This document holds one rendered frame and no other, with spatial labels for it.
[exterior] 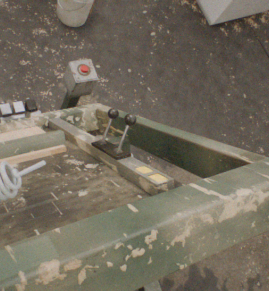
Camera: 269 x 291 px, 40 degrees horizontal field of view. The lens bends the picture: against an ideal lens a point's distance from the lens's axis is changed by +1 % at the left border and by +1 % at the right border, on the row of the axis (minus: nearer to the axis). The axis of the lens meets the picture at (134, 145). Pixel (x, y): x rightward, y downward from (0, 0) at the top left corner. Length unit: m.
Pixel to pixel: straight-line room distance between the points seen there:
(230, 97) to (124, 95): 1.02
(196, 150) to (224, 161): 0.12
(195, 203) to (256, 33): 3.52
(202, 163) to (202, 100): 2.19
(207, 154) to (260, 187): 0.40
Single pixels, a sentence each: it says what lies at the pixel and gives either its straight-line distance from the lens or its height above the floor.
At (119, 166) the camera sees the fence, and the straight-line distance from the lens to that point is 1.05.
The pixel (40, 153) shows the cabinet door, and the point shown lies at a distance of 1.32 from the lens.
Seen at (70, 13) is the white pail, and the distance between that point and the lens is 3.06.
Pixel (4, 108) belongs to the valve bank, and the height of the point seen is 0.76.
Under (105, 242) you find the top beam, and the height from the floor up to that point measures 1.93.
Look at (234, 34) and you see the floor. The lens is 3.90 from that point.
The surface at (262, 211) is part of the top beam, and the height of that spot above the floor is 1.91.
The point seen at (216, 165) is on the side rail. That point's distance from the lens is 1.07.
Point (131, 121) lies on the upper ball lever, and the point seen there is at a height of 1.55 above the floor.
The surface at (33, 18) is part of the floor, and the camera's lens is 3.16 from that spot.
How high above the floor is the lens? 2.47
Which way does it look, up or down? 61 degrees down
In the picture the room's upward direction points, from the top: 45 degrees clockwise
